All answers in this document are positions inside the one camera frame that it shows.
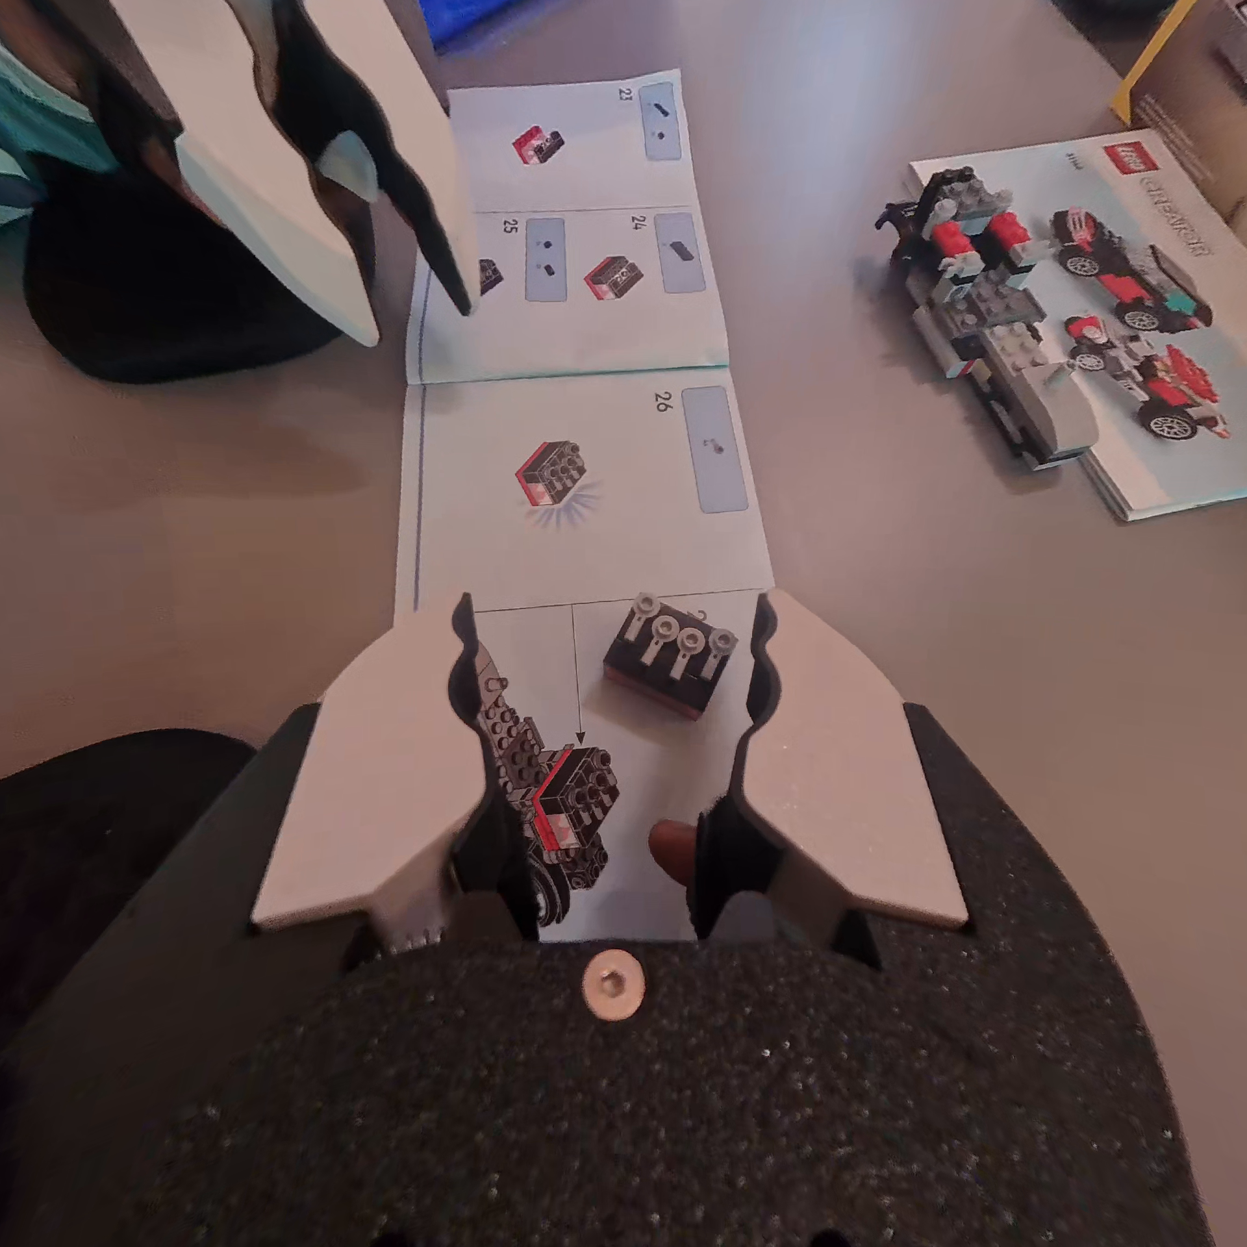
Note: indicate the step-page instruction booklet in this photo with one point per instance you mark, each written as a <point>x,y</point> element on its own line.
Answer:
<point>586,321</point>

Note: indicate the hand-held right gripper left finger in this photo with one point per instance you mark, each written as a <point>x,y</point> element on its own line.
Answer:
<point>371,780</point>

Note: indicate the large blue plastic bin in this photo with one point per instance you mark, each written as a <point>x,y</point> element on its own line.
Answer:
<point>477,24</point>

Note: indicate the car-cover instruction booklet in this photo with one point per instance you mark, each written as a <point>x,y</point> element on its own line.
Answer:
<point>1169,458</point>

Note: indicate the toy brick set box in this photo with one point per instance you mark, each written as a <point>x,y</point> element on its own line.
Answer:
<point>1188,97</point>

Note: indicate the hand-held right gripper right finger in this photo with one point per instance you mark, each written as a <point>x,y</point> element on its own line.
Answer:
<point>838,780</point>

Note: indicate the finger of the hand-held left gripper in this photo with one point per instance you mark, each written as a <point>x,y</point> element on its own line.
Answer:
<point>244,146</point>
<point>409,97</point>

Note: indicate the toy brick truck model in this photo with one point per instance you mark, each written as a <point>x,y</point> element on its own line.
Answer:
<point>985,321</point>

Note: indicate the black toy brick block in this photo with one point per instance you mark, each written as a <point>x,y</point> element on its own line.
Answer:
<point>663,688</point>

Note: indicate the small grey toy brick pin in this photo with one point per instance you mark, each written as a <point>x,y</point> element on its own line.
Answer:
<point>693,641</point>
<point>724,642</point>
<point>645,608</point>
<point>667,627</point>

